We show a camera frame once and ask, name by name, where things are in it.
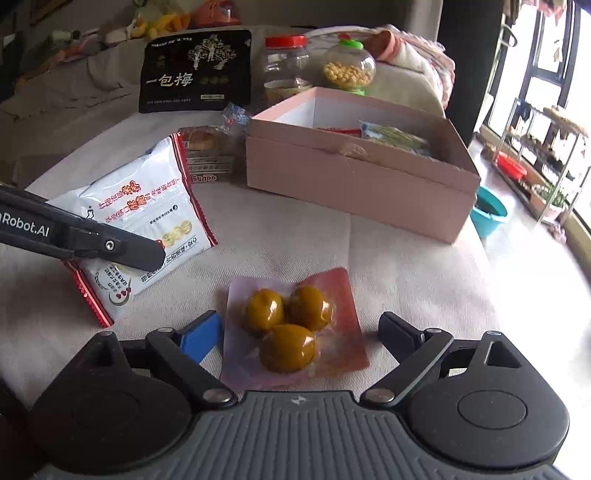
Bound black plum snack bag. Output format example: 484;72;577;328
138;29;252;114

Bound teal plastic basin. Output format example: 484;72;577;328
470;186;508;239

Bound pink cardboard box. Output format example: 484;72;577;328
245;88;481;244

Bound green lid round jar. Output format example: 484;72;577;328
322;39;377;96

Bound red plastic basin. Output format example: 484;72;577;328
496;152;527;181

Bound small pastry snack pack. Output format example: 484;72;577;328
178;126;239;184

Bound floral folded blanket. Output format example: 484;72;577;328
305;24;456;116

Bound metal plant shelf rack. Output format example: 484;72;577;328
494;98;590;225

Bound red lid plastic jar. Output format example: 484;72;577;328
263;34;311;106

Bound plush toys on sofa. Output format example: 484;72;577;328
45;1;240;49

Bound blue clear snack wrapper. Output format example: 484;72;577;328
221;103;252;136

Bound green snack packet in box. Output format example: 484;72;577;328
361;122;432;157

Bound white red snack bag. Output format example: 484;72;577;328
49;132;217;327

